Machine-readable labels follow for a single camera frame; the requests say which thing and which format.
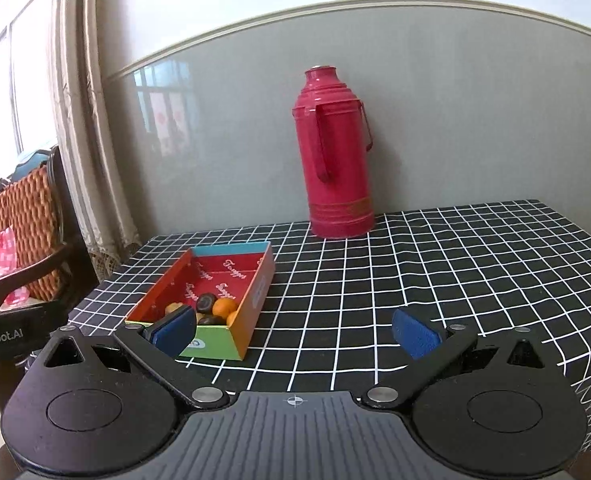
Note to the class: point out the beige curtain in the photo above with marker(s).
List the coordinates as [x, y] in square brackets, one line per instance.
[93, 125]

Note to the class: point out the black white checkered tablecloth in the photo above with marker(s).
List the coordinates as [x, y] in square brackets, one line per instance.
[375, 285]

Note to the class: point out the wicker chair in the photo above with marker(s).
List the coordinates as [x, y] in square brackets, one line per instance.
[30, 220]

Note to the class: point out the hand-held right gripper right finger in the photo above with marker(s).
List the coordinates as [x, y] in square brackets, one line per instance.
[415, 334]

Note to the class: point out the tan brown fruit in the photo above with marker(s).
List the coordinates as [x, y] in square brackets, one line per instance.
[173, 306]

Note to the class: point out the red thermos flask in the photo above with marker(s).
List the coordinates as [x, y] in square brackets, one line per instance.
[338, 160]

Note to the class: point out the dark brown round fruit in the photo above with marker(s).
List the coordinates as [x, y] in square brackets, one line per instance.
[208, 320]
[206, 302]

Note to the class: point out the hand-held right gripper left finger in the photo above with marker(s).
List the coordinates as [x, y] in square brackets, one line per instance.
[175, 331]

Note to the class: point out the colourful cardboard box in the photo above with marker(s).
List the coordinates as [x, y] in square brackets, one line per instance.
[255, 300]

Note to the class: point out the window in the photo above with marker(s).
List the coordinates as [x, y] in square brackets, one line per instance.
[13, 70]

